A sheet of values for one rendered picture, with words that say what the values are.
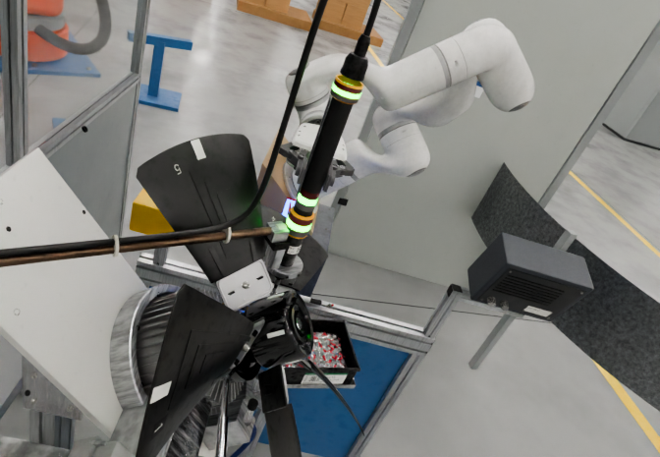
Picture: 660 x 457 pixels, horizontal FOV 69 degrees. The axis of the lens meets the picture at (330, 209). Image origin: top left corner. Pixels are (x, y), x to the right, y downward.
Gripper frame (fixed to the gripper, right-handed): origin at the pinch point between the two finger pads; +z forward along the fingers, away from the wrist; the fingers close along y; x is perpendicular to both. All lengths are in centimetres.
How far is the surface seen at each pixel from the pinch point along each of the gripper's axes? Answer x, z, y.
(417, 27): 2, -179, -42
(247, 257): -16.8, 4.4, 6.5
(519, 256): -22, -32, -61
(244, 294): -22.2, 7.4, 5.3
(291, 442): -32.8, 25.3, -7.9
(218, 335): -12.5, 26.3, 7.5
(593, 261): -53, -102, -140
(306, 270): -28.0, -10.6, -6.5
